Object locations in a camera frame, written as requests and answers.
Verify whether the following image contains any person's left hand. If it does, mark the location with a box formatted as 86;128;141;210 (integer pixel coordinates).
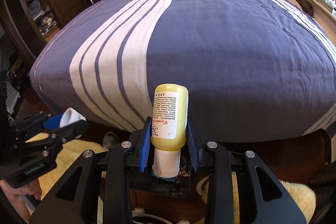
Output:
1;179;42;223

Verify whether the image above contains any small white ring tape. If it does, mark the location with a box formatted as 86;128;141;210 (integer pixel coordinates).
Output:
59;107;86;128

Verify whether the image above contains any blue striped bedspread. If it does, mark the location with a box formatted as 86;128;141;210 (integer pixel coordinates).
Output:
30;0;335;142

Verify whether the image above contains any yellow lotion bottle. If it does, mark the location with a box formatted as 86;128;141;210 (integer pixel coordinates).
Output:
151;84;189;178

